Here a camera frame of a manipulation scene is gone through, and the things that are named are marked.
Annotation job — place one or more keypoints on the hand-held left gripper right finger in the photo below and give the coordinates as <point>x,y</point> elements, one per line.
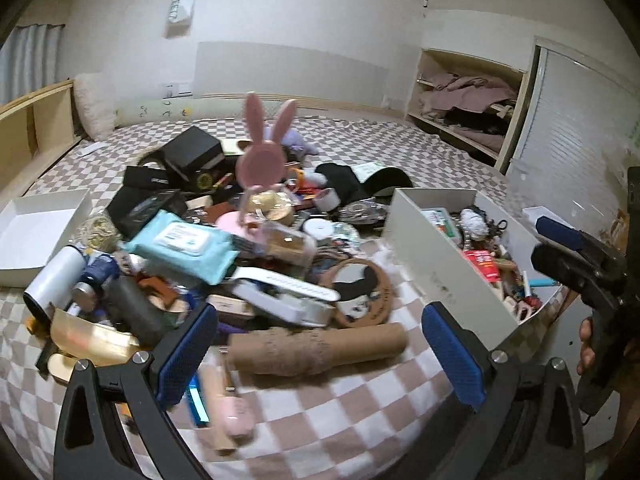
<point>452,355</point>

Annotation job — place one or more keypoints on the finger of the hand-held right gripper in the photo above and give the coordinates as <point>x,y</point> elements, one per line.
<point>560,232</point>
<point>580,275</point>

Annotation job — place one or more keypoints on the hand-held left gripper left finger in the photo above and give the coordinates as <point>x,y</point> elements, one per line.
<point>187,355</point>

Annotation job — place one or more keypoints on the pink bottle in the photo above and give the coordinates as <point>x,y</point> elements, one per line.
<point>232,415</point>

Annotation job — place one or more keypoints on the white cardboard box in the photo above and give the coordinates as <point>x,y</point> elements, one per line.
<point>430,260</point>

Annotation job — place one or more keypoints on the person's right forearm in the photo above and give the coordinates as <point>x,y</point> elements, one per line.
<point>631,425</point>

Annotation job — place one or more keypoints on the person's right hand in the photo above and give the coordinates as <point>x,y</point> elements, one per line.
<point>585,347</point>

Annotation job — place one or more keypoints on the clear plastic box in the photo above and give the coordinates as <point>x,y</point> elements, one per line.
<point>535,217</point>

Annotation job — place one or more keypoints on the small beige box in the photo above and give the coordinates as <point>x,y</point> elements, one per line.
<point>230,306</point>

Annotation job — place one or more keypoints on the dark yarn bundle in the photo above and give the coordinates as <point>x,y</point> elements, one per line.
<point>495,227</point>

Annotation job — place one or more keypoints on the black cylinder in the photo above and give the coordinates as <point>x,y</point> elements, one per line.
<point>135,310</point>

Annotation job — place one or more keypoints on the red glove packet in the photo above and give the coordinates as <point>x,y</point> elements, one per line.
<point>482,265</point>

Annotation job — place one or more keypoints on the white crumpled ball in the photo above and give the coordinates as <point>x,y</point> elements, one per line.
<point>474,221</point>

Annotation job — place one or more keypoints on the cardboard tube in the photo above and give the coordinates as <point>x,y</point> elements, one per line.
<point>360,342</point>

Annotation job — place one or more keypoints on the gold foil packet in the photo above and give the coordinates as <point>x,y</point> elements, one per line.
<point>95,337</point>

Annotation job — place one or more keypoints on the panda print cork coaster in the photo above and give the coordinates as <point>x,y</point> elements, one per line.
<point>365,290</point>

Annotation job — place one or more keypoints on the teal wet wipes pack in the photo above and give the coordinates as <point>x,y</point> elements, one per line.
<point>180,245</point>

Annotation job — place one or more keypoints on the white sliding door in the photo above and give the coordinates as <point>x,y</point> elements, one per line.
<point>570,120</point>

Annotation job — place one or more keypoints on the green white plastic box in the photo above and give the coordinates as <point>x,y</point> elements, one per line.
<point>442,222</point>

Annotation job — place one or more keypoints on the blue bottle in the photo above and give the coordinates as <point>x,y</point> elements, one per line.
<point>97,275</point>

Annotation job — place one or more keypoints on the beige wooden block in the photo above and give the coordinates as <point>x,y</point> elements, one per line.
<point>62,367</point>

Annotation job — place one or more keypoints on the dark clothes pile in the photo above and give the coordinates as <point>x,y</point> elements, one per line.
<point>480,120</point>

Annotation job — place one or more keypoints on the clear box wooden sticks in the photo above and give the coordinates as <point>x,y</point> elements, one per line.
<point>287,245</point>

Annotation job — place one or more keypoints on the glossy black box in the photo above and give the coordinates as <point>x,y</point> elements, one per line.
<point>145,212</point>

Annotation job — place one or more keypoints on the rubber band bunch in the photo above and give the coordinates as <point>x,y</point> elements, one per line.
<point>97,230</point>

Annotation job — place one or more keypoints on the white thermos bottle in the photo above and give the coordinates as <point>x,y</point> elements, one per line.
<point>52,280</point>

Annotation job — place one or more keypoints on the floral fabric scrunchie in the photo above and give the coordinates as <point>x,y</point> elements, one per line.
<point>337,242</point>

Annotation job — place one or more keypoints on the clear plastic bag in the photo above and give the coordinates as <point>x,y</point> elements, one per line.
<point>365,212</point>

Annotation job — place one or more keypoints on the pink clothes pile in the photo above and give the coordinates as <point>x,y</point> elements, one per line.
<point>465,92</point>

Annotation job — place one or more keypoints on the gold round tin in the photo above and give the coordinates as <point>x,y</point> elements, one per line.
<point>272,207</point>

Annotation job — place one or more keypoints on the black cap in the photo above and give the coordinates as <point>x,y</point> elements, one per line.
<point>387,180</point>

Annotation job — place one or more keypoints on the black flat box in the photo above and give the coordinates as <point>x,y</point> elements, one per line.
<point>147,178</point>

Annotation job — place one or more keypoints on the white round jar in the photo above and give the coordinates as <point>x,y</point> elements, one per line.
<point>320,229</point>

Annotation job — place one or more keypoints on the wooden wardrobe shelf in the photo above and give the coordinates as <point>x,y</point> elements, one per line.
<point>415,105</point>

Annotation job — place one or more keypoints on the white shallow tray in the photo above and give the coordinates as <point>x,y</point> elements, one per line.
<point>35,230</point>

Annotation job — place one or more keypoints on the grey tape roll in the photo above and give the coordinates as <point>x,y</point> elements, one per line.
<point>327,200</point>

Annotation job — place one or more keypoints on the large black box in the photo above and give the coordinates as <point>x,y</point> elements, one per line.
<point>192,152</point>

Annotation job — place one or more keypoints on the green white plastic packet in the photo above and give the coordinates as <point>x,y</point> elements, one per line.
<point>366,171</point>

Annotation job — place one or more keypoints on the pink rabbit-ear mirror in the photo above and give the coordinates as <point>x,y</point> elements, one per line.
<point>260,160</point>

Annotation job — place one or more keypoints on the black cloth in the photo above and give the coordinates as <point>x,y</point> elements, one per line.
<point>340,180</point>

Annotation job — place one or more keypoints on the purple plush toy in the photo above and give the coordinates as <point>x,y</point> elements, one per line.
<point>300,145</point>

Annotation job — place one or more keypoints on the white fluffy pillow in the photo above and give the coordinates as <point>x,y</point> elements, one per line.
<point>95,105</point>

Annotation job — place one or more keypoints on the wooden bedside shelf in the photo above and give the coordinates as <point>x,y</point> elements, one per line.
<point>30,130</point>

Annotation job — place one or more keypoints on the white headboard panel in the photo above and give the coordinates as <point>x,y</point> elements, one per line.
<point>300,72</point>

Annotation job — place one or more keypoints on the grey curtain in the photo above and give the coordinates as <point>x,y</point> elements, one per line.
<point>30,60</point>

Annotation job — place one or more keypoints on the white hanging bag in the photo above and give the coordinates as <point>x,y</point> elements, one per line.
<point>182,5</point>

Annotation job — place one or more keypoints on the white wall socket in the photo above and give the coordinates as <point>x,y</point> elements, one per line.
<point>177,90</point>

